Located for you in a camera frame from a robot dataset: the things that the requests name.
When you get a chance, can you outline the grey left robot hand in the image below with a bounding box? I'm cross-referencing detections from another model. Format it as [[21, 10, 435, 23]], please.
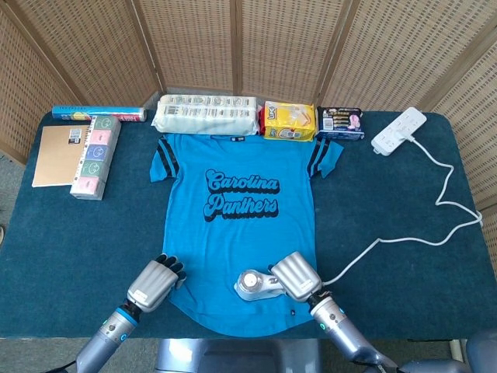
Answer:
[[126, 253, 188, 314]]

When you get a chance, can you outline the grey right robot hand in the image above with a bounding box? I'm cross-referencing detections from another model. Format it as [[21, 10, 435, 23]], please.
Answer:
[[267, 251, 323, 303]]

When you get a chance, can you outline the white handheld garment steamer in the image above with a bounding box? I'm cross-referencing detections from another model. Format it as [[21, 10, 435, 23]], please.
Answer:
[[233, 269, 290, 302]]

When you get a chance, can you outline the blue Carolina Panthers T-shirt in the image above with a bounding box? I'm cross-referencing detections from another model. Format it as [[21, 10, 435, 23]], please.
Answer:
[[149, 134, 345, 338]]

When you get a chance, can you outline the teal carpet table cover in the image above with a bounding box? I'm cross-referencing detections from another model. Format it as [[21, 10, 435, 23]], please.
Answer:
[[0, 110, 493, 341]]

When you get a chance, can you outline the grey robot torso base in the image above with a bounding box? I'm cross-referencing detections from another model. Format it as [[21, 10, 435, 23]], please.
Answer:
[[155, 337, 323, 373]]

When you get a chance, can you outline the pastel pocket tissue multipack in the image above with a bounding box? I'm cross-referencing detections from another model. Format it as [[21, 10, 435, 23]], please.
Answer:
[[69, 115, 122, 201]]

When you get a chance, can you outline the yellow Lipo biscuit bag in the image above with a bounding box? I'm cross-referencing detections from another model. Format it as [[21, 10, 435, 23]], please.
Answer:
[[259, 100, 316, 143]]

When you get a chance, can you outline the white power strip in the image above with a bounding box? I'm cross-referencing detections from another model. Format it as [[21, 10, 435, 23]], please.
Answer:
[[370, 107, 428, 157]]

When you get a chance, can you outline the dark blue sanitary pad pack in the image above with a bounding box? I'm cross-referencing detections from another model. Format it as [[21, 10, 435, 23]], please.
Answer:
[[315, 105, 366, 141]]

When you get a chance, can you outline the brown kraft notebook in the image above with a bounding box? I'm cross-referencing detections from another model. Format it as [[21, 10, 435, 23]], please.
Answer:
[[31, 124, 91, 189]]

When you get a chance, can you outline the blue red food wrap roll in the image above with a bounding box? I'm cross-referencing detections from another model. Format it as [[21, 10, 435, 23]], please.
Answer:
[[51, 104, 148, 123]]

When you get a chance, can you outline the white toilet paper pack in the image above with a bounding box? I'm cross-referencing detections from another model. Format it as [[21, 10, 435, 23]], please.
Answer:
[[150, 94, 260, 136]]

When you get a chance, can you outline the wicker folding screen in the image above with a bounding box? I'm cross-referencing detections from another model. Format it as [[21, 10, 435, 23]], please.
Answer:
[[0, 0, 497, 211]]

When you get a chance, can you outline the white power cable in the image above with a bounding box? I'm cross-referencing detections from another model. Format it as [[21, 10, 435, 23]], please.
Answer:
[[321, 126, 485, 287]]

